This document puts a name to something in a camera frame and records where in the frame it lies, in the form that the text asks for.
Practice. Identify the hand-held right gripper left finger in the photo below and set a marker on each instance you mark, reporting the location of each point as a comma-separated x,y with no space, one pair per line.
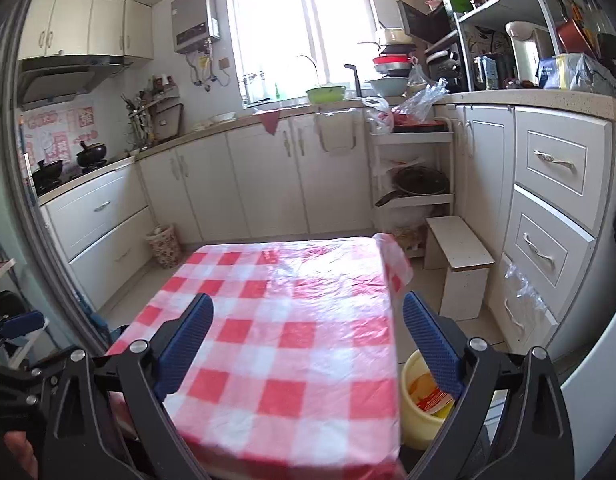
183,345

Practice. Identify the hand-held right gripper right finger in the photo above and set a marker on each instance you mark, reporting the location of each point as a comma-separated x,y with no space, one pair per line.
433,345

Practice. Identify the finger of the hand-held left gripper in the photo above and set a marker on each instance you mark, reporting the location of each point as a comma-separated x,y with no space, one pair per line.
18,395
23,323

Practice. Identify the red foil lid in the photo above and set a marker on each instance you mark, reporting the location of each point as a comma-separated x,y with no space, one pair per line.
433,402

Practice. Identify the pale yellow bucket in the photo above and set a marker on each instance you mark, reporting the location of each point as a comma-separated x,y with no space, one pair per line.
418,430

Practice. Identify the person's left hand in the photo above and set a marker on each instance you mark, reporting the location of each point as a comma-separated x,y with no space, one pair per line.
20,452

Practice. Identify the floral waste basket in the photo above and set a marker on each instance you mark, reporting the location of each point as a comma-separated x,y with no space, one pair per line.
164,247

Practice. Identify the small white stool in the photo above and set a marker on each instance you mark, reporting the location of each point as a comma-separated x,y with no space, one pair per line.
458,245

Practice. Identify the red checked plastic tablecloth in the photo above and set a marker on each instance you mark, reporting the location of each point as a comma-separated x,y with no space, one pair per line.
288,335

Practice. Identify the white two-drawer cabinet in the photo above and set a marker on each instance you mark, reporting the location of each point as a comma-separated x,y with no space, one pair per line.
103,240

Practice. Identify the black frying pan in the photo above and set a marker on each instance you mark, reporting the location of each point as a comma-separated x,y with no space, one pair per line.
420,180

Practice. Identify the black cooking pot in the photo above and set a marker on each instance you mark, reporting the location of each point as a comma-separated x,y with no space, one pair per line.
92,155

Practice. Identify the white door cabinet run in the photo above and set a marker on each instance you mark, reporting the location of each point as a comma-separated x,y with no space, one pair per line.
263,180

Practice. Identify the white three-drawer cabinet run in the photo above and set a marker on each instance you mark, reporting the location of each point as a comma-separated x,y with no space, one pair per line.
548,200

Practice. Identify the pink patterned backsplash sticker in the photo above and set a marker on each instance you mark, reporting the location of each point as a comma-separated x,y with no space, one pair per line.
58,135

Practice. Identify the white trolley rack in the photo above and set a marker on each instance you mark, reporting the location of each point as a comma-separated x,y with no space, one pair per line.
418,137

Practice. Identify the white bowl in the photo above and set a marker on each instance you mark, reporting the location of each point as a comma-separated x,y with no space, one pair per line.
222,117

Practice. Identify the red and white plastic bag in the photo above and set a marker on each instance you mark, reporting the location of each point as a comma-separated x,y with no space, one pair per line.
380,117

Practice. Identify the white hanging plastic bag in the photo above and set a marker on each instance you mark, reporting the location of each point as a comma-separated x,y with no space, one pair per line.
337,130

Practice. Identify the pink hanging cloth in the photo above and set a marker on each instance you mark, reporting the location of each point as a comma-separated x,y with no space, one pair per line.
269,120

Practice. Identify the clear plastic bag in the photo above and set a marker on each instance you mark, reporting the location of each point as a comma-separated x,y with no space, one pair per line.
423,100

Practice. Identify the range hood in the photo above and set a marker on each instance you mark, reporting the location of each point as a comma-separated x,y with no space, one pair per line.
68,77

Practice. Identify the green basin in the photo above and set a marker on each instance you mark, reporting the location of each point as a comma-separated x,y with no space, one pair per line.
327,94

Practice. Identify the black rice cooker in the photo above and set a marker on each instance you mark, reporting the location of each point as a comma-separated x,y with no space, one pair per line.
444,72

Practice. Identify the black faucet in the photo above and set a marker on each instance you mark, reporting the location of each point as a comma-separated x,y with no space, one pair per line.
355,80

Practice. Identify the glass electric kettle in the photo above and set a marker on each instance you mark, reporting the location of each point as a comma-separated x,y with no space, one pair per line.
489,72

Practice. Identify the stack of basins and dishes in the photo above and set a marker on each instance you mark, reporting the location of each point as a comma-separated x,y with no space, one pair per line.
393,67

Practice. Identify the white thermos pot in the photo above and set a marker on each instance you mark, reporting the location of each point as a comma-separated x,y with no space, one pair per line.
523,52

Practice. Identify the blue and silver bag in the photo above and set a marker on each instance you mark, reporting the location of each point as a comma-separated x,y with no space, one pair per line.
578,72

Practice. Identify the black flat appliance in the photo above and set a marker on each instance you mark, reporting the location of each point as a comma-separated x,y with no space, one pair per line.
425,22

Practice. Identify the grey water heater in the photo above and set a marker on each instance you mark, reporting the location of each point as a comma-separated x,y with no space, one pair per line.
193,20

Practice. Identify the red pot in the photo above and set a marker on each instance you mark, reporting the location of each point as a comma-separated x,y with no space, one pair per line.
573,37

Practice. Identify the window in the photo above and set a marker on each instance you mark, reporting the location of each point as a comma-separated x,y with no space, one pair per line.
298,25

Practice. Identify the white counter shelf rack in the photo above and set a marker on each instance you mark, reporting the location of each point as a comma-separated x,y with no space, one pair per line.
493,7

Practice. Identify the grey sliding door frame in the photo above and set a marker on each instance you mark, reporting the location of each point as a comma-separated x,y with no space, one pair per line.
10,110

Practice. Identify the wall utensil rack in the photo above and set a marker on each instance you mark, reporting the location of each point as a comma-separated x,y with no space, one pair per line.
153,115

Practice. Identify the white wall cabinet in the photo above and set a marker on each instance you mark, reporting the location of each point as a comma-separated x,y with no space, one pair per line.
88,22

